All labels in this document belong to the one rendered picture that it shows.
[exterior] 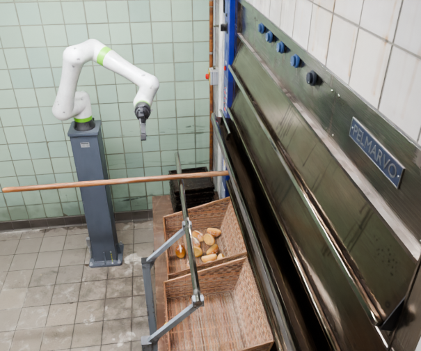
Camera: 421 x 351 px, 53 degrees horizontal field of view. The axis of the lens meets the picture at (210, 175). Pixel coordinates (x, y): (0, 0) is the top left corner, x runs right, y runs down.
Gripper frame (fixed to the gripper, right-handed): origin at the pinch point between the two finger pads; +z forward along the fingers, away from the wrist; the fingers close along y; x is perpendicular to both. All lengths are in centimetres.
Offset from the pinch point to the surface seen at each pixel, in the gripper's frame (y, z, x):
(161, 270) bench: 90, 16, -4
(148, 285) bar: 69, 48, 3
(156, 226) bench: 90, -28, -3
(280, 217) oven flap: 2, 85, -53
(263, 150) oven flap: -6, 44, -55
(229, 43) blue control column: -35, -31, -52
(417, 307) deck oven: -34, 160, -55
